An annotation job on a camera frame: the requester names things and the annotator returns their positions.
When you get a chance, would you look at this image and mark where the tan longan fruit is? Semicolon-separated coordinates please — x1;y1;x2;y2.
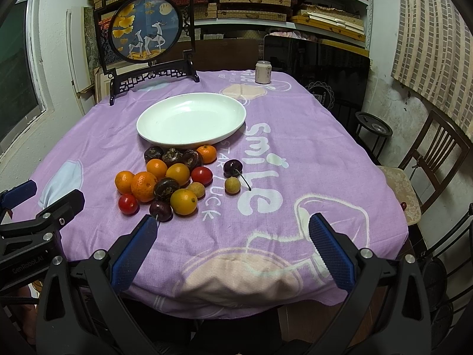
187;182;205;199
224;177;241;195

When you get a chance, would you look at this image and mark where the small orange tangerine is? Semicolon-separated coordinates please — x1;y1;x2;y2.
115;171;135;195
196;144;217;164

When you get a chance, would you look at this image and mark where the large rough orange tangerine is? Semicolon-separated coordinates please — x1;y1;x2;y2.
131;172;158;204

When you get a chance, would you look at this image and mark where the small orange kumquat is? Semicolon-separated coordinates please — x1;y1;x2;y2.
146;159;168;180

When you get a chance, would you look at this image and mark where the red cherry tomato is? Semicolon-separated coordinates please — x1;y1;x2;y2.
118;193;140;216
191;166;213;187

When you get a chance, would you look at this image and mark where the black round stool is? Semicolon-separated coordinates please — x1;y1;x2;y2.
355;112;393;159

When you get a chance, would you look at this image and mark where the shelf with flat boxes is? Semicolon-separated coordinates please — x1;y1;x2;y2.
88;0;372;51

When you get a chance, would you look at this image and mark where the round deer picture screen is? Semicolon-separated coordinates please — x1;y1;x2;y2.
93;0;200;106

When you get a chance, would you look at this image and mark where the checkered curtain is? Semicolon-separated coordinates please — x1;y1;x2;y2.
391;0;473;138

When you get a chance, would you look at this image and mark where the wooden chair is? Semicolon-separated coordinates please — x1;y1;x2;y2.
379;109;472;226

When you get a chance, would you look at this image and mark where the black board behind table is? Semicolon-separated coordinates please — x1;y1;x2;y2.
264;35;370;134

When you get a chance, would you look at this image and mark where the yellow orange tomato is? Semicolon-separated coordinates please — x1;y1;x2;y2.
165;163;191;187
170;188;198;216

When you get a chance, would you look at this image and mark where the window with white frame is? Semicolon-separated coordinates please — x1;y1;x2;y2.
1;0;48;152

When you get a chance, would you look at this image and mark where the white drink can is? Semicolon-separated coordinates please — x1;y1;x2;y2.
255;60;272;85

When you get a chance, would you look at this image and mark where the white oval plate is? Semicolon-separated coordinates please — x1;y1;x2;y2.
136;92;247;148

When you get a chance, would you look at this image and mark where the dark cherry with stem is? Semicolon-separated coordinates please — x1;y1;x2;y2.
223;159;252;191
149;200;173;222

